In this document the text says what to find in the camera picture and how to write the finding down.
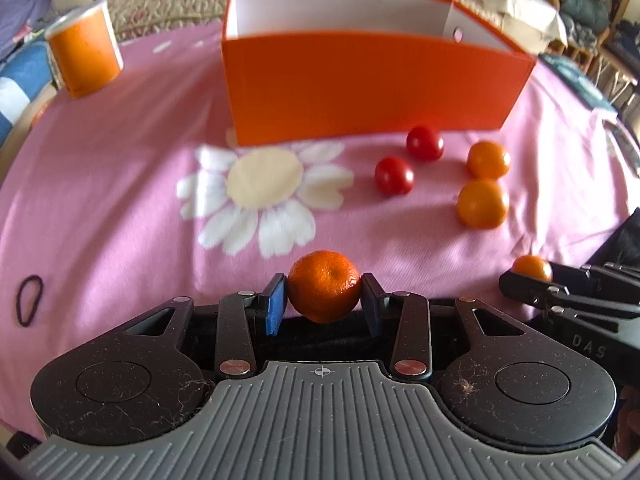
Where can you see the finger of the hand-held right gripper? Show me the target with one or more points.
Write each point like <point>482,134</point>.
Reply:
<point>525,287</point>
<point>600,276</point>

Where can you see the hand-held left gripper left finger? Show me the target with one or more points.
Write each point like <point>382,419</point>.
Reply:
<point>275,305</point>

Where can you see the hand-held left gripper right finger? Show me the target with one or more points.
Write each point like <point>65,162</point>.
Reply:
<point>372,310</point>

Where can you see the small mandarin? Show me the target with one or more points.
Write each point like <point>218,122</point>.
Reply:
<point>532,266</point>

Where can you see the large mandarin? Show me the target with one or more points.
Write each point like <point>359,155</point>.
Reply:
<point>324,285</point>

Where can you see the orange cardboard box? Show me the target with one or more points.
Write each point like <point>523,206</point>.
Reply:
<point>375,80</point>

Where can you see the medium mandarin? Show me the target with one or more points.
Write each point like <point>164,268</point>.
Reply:
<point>489,160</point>
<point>482,204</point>

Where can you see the dark flat tablet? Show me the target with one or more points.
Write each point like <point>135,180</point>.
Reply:
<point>625,147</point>

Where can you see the red tomato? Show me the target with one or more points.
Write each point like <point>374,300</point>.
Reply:
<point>394,176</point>
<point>425,143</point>

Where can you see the pink daisy print tablecloth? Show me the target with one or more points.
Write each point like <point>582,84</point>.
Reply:
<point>125,240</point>

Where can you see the teal book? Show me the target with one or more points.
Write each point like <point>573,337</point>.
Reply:
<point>580,80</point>

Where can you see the wooden chair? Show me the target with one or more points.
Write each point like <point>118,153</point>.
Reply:
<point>607,75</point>

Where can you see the dark green cloth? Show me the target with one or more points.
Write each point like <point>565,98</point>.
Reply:
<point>582,0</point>

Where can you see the beige sofa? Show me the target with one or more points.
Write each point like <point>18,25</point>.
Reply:
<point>20,150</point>

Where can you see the orange speckled canister white lid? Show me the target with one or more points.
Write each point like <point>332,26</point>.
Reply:
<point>85,55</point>

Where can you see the blue white striped blanket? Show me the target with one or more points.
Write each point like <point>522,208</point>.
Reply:
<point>15,90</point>

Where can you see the purple floral cloth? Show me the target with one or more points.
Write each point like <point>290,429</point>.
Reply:
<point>20,15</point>

